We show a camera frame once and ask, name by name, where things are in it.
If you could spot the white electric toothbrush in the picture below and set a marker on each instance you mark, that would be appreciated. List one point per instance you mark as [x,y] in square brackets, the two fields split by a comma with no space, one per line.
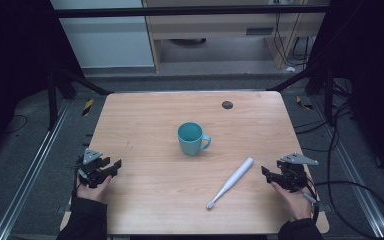
[235,178]

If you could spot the person's right hand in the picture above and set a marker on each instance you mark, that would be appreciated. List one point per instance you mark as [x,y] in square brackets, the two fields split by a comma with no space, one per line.
[298,205]

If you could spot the person's left hand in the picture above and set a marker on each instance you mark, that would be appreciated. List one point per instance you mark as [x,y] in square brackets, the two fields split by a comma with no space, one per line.
[93,194]

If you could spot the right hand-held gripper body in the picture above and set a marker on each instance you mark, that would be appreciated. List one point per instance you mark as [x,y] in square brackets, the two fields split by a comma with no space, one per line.
[293,176]

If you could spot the black horizontal bar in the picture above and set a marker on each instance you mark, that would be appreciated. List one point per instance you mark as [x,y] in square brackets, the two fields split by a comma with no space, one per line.
[180,11]

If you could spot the small white object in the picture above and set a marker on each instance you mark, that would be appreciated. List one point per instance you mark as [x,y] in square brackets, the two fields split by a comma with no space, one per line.
[290,69]

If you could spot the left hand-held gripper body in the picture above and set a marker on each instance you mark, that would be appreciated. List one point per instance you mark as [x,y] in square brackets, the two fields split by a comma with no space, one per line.
[91,170]

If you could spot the black metal stand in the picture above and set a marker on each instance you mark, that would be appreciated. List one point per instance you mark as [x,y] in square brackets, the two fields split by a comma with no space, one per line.
[52,100]
[328,96]

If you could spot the dark round table grommet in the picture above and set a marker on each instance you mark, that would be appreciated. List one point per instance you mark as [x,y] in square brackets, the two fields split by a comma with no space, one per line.
[227,105]

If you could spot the light wooden desk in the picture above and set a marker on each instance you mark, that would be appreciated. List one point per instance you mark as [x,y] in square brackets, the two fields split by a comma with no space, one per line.
[213,28]

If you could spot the yellow black tape strip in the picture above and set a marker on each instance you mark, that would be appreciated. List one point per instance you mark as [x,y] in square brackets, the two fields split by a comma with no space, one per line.
[87,107]
[303,103]

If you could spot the teal mug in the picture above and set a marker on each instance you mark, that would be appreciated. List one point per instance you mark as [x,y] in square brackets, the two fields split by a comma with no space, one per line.
[189,145]

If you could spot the white cabinet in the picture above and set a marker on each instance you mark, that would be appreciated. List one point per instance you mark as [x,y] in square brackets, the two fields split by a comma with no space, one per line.
[110,43]

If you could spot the dark curtain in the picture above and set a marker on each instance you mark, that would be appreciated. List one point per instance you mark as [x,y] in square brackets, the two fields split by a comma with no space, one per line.
[370,66]
[13,50]

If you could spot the aluminium floor rail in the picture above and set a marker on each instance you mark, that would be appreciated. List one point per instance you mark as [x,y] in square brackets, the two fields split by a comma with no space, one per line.
[353,173]
[30,173]

